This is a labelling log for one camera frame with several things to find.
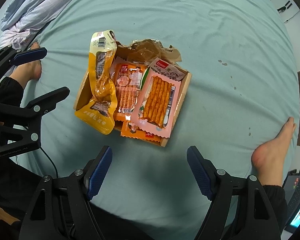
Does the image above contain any teal bed sheet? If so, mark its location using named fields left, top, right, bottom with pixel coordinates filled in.
left=0, top=0, right=300, bottom=233

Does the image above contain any person's left bare foot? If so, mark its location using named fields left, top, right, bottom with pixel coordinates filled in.
left=9, top=42, right=43, bottom=90

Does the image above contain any yellow snack packet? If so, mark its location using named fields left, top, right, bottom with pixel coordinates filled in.
left=74, top=30, right=117, bottom=135

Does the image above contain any cardboard box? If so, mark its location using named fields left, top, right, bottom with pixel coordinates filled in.
left=73, top=38, right=192, bottom=148

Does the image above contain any light purple quilt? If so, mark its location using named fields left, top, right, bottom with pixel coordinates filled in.
left=0, top=0, right=90, bottom=49

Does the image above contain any person's bare foot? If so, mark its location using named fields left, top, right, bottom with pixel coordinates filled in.
left=9, top=42, right=43, bottom=90
left=251, top=116, right=297, bottom=176

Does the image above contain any open laptop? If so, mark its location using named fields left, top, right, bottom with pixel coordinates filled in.
left=282, top=169, right=300, bottom=233

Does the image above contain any black cable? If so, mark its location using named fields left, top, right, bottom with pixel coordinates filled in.
left=39, top=147, right=59, bottom=178

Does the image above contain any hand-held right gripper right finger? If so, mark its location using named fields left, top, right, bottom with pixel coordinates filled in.
left=186, top=145, right=282, bottom=240

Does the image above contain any orange snack packet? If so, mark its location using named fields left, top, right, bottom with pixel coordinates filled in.
left=112, top=62, right=148, bottom=122
left=120, top=119, right=163, bottom=143

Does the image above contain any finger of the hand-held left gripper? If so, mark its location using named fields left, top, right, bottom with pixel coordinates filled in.
left=0, top=45, right=48, bottom=80
left=0, top=86, right=70, bottom=131

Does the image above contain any person's right bare foot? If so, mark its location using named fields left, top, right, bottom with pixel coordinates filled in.
left=251, top=116, right=297, bottom=176

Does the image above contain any pink snack packet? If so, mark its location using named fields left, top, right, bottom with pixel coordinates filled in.
left=131, top=57, right=189, bottom=139

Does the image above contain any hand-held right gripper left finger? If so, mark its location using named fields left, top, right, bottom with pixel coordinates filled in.
left=19, top=145, right=113, bottom=240

